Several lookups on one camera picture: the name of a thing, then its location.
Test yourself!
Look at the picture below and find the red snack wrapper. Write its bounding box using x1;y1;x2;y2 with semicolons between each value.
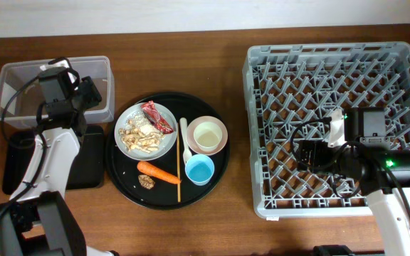
141;100;174;134

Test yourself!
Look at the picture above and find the grey dishwasher rack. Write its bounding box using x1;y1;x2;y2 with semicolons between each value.
243;42;410;220

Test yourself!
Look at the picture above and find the blue cup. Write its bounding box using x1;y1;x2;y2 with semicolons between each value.
185;154;215;186

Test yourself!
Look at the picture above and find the pink bowl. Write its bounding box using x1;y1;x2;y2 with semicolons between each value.
187;116;228;156

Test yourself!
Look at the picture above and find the cream cup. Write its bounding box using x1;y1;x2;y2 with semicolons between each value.
193;122;222;152

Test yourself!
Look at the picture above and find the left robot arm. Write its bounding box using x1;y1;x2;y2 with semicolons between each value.
0;67;103;255

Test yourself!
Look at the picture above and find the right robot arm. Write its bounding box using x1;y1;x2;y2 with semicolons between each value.
291;107;410;255

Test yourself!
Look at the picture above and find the peanut shells and rice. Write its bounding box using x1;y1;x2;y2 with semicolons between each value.
117;112;164;154

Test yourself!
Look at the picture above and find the black rectangular bin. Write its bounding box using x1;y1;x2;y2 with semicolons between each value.
1;125;105;195

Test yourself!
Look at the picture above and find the clear plastic bin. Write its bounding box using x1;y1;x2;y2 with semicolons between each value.
0;56;115;129

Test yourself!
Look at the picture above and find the round black tray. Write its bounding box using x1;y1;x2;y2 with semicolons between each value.
105;92;230;210

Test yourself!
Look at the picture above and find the orange carrot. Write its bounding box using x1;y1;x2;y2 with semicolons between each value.
137;161;181;185

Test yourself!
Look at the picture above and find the grey plate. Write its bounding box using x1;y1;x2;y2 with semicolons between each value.
114;103;177;161

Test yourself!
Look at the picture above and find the white plastic fork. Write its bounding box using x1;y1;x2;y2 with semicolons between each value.
179;117;192;165

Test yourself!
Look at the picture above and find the wooden chopstick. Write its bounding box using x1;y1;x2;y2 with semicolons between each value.
176;123;182;203

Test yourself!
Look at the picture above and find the walnut piece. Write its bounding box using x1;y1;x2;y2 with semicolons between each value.
138;174;155;190

